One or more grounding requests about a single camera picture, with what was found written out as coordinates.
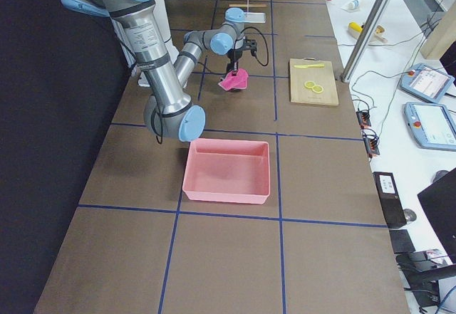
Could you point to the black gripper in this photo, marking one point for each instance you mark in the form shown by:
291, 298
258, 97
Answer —
235, 58

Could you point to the pink microfibre cloth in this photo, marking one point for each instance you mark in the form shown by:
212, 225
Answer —
235, 80

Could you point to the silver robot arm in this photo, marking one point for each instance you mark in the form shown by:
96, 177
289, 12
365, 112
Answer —
169, 112

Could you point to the white towel rack stand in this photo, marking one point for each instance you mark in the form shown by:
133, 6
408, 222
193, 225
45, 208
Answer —
246, 11

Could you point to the rear lemon slice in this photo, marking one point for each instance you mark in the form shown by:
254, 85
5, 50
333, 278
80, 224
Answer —
309, 84

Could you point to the lemon slice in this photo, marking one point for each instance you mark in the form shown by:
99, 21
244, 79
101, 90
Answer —
317, 89
309, 84

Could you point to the yellow plastic knife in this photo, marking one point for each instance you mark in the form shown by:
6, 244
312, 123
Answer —
306, 66

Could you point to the front lemon slice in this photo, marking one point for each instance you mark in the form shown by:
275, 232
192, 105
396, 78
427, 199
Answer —
317, 89

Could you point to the bamboo cutting board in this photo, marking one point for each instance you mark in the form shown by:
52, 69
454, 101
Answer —
321, 76

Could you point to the pink plastic bin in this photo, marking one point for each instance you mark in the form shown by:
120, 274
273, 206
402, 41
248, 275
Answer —
232, 171

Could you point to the white plastic bottle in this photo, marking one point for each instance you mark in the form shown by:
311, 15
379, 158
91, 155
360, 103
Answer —
353, 5

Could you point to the upper black orange connector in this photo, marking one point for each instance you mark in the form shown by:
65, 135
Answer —
363, 117

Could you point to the black orange connector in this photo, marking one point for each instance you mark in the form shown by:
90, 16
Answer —
371, 143
363, 117

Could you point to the lower black orange connector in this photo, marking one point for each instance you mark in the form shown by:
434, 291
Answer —
371, 143

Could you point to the upper teach pendant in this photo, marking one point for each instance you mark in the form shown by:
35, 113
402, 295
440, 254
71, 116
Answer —
426, 83

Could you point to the teach pendant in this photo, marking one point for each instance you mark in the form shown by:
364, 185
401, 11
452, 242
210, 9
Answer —
426, 83
430, 125

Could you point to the lower teach pendant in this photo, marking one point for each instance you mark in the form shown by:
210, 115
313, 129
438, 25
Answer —
430, 125

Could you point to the black box with label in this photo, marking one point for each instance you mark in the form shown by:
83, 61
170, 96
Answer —
389, 200

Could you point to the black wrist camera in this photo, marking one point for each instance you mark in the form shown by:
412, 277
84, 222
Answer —
250, 45

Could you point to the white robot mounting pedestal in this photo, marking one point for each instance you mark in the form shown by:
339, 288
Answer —
161, 17

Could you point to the aluminium frame post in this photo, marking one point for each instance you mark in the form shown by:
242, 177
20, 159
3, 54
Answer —
363, 40

